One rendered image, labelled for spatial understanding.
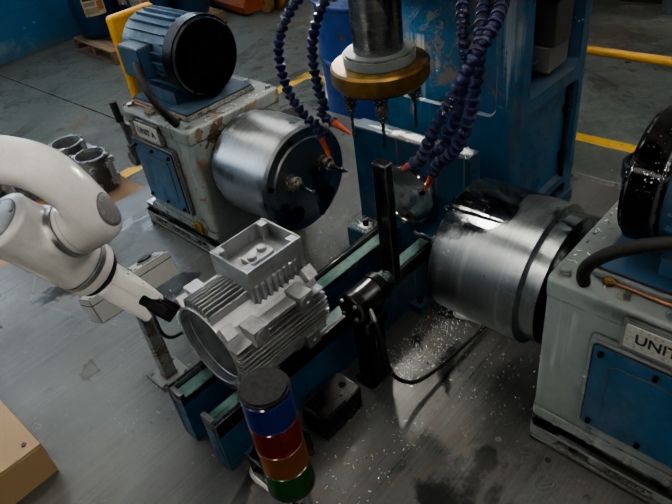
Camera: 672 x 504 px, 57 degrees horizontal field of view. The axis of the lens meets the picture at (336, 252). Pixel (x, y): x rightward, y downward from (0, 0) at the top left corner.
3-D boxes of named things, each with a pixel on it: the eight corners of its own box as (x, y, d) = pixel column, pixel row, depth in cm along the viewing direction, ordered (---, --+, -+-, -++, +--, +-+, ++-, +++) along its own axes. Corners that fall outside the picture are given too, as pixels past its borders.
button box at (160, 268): (166, 272, 124) (153, 250, 122) (181, 273, 118) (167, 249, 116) (91, 322, 115) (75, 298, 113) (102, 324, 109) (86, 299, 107)
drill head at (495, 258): (465, 245, 133) (466, 142, 118) (664, 324, 109) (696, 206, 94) (392, 311, 120) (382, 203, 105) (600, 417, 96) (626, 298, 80)
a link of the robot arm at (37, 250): (106, 224, 88) (57, 250, 91) (29, 176, 78) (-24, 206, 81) (105, 273, 84) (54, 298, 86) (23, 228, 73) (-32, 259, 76)
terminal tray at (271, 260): (268, 248, 114) (261, 216, 110) (308, 269, 108) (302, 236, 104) (218, 283, 108) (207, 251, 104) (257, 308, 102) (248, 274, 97)
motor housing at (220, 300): (269, 300, 126) (250, 225, 115) (336, 341, 115) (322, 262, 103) (190, 359, 116) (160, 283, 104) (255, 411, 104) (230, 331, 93)
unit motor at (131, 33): (196, 137, 185) (153, -10, 159) (269, 166, 165) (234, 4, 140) (122, 176, 171) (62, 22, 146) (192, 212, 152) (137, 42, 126)
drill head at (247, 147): (263, 165, 173) (243, 79, 157) (361, 204, 151) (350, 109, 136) (191, 207, 159) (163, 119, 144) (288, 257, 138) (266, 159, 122)
